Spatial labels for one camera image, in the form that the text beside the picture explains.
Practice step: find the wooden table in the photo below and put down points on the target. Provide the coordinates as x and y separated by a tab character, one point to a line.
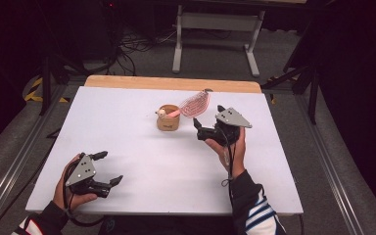
143	83

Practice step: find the person's right hand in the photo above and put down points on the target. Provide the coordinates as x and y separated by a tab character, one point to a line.
236	156

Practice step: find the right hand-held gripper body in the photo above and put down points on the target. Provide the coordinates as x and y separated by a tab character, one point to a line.
231	118

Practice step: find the white metal table frame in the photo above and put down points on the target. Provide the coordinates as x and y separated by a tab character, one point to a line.
220	22

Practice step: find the person's left hand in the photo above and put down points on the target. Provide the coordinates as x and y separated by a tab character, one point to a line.
62	196

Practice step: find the pink hairbrush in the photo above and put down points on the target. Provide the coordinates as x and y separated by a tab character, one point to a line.
196	104

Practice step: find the aluminium rail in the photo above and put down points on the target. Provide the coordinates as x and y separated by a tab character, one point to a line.
19	153
333	173

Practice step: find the black metal stand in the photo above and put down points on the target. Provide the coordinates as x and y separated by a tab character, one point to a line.
47	81
313	94

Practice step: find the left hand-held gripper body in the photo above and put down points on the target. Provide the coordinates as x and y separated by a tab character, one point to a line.
82	171

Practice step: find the tan cup with small figure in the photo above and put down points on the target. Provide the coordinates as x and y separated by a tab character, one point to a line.
168	124

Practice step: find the white board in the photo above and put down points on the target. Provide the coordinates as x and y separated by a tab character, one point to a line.
143	153

